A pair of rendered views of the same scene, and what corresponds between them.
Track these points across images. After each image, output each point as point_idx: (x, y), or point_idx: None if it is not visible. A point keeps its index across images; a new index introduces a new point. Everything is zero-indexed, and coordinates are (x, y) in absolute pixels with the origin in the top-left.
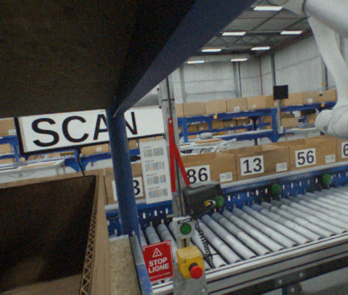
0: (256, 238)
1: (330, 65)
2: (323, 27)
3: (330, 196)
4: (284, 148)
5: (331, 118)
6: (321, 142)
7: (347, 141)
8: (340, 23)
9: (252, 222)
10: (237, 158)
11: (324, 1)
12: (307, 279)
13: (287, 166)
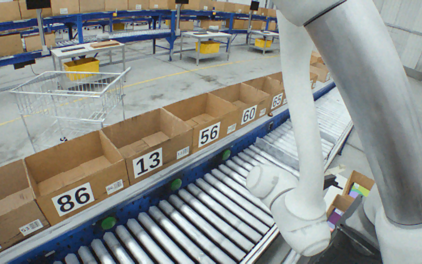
0: None
1: (301, 130)
2: (301, 42)
3: (228, 180)
4: (188, 131)
5: (271, 189)
6: (227, 114)
7: (248, 108)
8: (377, 125)
9: (152, 253)
10: (128, 161)
11: (369, 52)
12: None
13: (189, 150)
